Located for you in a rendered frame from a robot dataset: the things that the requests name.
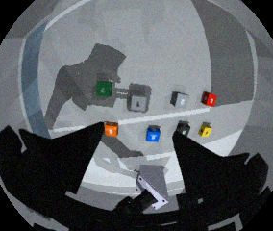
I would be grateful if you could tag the yellow block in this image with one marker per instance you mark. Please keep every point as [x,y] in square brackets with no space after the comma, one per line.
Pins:
[205,130]

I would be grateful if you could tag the red block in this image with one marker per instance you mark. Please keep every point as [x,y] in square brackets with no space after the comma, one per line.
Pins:
[209,99]

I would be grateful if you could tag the green block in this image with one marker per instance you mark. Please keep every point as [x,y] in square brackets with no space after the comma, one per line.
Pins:
[104,88]

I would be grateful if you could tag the orange block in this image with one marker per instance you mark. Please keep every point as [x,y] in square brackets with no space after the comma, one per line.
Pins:
[111,129]

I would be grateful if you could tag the blue block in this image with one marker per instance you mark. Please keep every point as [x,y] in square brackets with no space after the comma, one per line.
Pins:
[153,134]

